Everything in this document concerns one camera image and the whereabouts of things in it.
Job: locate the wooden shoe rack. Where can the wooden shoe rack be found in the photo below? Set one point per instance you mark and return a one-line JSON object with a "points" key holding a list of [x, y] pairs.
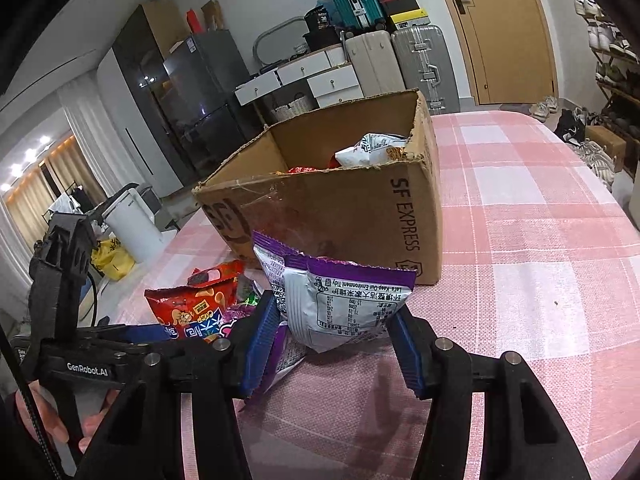
{"points": [[617, 77]]}

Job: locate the wooden door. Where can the wooden door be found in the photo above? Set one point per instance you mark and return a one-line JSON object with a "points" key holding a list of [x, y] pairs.
{"points": [[506, 49]]}

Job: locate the pink plaid tablecloth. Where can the pink plaid tablecloth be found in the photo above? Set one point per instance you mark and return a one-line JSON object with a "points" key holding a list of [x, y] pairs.
{"points": [[537, 258]]}

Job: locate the red oreo cookie packet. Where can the red oreo cookie packet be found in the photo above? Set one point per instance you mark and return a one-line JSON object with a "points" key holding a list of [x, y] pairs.
{"points": [[332, 164]]}

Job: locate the silver grey suitcase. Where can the silver grey suitcase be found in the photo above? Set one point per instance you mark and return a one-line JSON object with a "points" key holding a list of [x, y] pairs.
{"points": [[425, 64]]}

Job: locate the purple grape snack bag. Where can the purple grape snack bag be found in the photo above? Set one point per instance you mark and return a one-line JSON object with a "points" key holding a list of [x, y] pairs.
{"points": [[286, 353]]}

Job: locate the red orange chips bag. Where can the red orange chips bag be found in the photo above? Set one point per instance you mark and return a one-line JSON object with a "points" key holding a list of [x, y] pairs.
{"points": [[202, 307]]}

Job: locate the black glass cabinet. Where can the black glass cabinet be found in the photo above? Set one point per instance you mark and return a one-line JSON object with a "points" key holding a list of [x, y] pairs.
{"points": [[142, 64]]}

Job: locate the beige suitcase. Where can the beige suitcase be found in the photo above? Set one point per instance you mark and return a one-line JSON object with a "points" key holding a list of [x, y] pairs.
{"points": [[374, 61]]}

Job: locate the striped laundry basket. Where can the striped laundry basket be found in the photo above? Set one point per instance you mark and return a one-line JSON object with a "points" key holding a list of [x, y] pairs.
{"points": [[299, 106]]}

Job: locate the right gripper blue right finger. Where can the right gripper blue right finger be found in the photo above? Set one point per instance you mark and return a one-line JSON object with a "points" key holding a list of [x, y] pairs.
{"points": [[406, 338]]}

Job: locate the white drawer desk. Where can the white drawer desk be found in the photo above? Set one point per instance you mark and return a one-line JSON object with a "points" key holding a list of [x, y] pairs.
{"points": [[328, 74]]}

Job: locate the person's left hand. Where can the person's left hand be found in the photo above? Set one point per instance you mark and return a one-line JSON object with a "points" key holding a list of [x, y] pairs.
{"points": [[53, 424]]}

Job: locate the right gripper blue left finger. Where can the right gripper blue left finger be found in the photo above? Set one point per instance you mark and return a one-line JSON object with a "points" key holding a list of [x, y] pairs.
{"points": [[258, 332]]}

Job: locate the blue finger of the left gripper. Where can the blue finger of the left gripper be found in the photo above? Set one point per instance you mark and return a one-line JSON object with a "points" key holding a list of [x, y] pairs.
{"points": [[149, 333]]}

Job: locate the white silver snack bag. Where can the white silver snack bag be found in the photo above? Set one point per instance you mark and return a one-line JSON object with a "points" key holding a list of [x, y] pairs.
{"points": [[372, 149]]}

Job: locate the purple white snack bag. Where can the purple white snack bag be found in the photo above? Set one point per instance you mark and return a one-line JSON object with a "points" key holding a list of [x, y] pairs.
{"points": [[328, 303]]}

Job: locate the small brown cardboard box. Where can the small brown cardboard box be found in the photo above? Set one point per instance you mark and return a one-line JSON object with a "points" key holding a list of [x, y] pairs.
{"points": [[612, 144]]}

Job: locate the stack of shoe boxes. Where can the stack of shoe boxes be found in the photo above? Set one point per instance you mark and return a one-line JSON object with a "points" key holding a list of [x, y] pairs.
{"points": [[401, 14]]}

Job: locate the dark grey refrigerator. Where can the dark grey refrigerator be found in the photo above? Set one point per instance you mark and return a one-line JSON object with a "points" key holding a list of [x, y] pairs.
{"points": [[204, 71]]}

